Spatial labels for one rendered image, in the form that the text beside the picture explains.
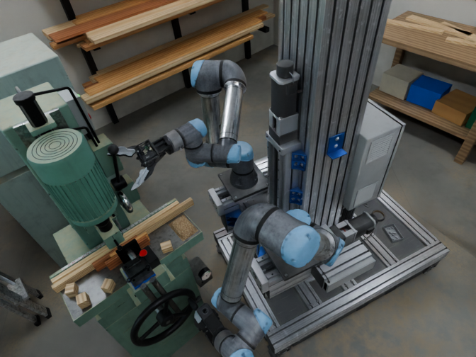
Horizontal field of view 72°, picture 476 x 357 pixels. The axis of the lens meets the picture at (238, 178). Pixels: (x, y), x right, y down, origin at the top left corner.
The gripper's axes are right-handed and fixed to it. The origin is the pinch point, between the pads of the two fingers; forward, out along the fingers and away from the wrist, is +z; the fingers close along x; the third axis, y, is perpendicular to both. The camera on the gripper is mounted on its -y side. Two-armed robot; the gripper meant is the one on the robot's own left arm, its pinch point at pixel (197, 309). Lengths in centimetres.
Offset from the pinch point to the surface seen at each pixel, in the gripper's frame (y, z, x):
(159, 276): -19.6, 4.9, -5.2
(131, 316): 0.5, 27.8, -22.9
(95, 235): -35, 47, -17
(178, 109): -52, 250, 123
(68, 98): -93, 26, 2
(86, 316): -17.9, 16.9, -34.7
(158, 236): -25.4, 25.5, 4.5
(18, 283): -11, 125, -71
